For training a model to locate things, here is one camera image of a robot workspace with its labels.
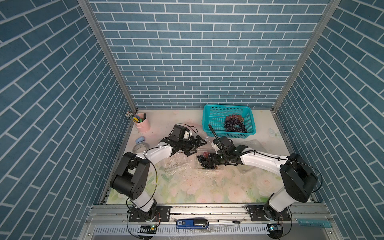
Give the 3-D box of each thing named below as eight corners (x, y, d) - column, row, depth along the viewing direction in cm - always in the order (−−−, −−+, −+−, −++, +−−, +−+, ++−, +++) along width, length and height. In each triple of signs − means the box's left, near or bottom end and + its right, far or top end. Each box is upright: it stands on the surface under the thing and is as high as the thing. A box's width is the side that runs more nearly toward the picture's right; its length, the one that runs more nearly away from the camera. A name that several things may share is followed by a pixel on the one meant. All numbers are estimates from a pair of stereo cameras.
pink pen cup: (137, 133, 108) (131, 122, 98) (140, 123, 114) (135, 111, 104) (149, 133, 108) (144, 122, 98) (151, 123, 114) (147, 112, 105)
